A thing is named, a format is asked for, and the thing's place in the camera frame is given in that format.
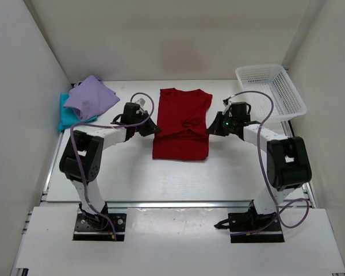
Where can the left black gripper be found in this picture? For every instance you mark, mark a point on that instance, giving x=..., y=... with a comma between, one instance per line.
x=152, y=128

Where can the purple t shirt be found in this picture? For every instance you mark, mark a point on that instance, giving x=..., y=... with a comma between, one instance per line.
x=90, y=98

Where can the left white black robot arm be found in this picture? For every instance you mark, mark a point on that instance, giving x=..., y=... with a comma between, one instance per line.
x=81, y=159

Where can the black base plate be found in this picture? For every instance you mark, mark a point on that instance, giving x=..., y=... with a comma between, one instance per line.
x=256, y=234
x=93, y=228

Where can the aluminium rail front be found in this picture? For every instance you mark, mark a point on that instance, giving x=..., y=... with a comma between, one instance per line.
x=178, y=204

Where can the red t shirt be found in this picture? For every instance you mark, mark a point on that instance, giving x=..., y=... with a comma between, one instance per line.
x=182, y=120

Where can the white plastic basket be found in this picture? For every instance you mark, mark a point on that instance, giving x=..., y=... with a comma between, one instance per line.
x=273, y=80

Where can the teal t shirt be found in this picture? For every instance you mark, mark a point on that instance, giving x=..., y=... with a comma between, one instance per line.
x=67, y=119

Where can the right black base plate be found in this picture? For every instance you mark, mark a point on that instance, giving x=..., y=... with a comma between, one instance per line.
x=256, y=234

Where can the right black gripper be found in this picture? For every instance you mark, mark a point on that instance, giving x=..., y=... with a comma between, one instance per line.
x=217, y=129

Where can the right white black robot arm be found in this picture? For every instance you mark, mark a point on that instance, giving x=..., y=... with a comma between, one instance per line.
x=283, y=162

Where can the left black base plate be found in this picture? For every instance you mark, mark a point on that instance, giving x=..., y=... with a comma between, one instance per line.
x=93, y=228

